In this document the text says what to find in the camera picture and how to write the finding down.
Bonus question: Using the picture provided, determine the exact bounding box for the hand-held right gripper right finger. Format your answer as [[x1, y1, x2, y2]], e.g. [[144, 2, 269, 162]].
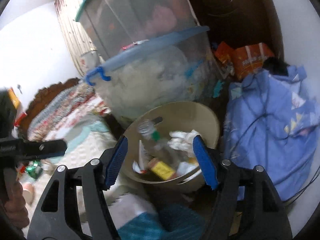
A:
[[192, 134, 293, 240]]

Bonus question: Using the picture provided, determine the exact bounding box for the blue cloth bundle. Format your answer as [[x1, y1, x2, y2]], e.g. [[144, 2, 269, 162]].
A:
[[221, 65, 320, 202]]

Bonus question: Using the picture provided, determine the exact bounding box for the crushed green can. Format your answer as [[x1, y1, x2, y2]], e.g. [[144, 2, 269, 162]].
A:
[[24, 160, 44, 180]]

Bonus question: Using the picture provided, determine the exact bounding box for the zigzag patterned blanket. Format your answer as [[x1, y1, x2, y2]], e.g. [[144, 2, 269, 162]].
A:
[[15, 120, 208, 240]]

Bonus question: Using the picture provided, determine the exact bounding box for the orange plastic bag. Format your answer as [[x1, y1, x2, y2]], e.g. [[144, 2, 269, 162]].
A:
[[231, 42, 275, 80]]

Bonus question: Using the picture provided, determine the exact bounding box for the white wrapper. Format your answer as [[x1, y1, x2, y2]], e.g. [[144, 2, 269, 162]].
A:
[[167, 129, 200, 153]]

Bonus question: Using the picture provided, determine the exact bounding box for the black cable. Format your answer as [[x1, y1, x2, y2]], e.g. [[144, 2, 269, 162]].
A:
[[285, 165, 320, 203]]

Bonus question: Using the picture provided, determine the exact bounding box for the clear plastic bottle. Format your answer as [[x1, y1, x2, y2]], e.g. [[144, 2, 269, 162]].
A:
[[137, 119, 180, 160]]

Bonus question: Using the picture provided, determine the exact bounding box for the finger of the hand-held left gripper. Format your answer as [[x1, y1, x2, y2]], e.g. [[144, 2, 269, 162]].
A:
[[15, 139, 68, 160]]

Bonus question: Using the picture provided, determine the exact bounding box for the pink paper cup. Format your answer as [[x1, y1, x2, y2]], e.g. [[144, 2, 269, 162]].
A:
[[21, 182, 35, 204]]

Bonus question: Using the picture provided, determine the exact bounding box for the black cloth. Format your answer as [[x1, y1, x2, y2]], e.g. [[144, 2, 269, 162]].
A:
[[261, 57, 290, 77]]

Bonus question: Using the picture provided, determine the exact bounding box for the floral bedsheet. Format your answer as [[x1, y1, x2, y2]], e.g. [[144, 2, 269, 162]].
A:
[[45, 97, 113, 140]]

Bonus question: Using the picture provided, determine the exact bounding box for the beige trash bin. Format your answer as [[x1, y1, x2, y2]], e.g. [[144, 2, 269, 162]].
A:
[[121, 102, 221, 193]]

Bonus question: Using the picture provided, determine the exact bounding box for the leaf patterned curtain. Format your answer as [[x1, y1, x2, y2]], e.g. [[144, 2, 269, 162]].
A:
[[54, 0, 105, 80]]

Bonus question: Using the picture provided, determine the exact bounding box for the red yellow wall calendar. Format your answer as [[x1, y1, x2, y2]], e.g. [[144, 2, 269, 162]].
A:
[[7, 87, 28, 127]]

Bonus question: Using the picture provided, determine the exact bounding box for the dark brown wooden door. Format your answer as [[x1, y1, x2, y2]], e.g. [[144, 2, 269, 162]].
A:
[[182, 0, 285, 63]]

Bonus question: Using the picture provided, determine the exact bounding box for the teal lidded storage box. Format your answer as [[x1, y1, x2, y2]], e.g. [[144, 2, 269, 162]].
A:
[[75, 0, 203, 58]]

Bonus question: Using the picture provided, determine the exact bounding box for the white enamel mug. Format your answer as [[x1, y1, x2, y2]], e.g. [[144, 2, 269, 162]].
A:
[[79, 49, 104, 68]]

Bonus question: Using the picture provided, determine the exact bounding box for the person's left hand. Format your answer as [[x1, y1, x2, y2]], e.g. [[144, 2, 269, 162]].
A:
[[0, 180, 30, 233]]

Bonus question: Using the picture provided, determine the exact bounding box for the small red packet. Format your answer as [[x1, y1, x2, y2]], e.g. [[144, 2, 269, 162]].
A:
[[122, 41, 140, 51]]

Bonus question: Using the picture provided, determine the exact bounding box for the carved wooden headboard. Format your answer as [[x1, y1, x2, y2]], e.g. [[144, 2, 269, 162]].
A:
[[19, 77, 83, 130]]

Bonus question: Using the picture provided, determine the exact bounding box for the small yellow brown box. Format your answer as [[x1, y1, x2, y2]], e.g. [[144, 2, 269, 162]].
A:
[[147, 158, 177, 180]]

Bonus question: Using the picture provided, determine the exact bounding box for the blue lidded storage box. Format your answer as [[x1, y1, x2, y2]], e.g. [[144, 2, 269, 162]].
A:
[[85, 26, 225, 128]]

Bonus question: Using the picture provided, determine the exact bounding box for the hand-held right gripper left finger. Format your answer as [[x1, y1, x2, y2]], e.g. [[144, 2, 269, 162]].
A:
[[27, 135, 128, 240]]

